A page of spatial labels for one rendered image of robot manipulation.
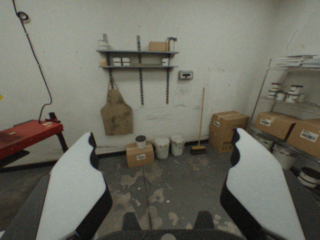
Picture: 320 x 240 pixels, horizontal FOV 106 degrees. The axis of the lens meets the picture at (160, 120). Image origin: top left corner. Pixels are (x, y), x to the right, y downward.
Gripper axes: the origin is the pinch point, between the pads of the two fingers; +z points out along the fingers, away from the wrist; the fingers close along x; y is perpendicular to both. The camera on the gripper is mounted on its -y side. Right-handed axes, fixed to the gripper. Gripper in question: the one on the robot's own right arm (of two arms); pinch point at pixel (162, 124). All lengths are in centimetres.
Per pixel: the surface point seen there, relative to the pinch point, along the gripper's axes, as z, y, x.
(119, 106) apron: 185, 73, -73
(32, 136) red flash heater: 86, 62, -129
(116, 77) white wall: 196, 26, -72
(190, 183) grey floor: 110, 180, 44
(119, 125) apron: 181, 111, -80
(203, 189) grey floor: 99, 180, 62
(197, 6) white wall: 235, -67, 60
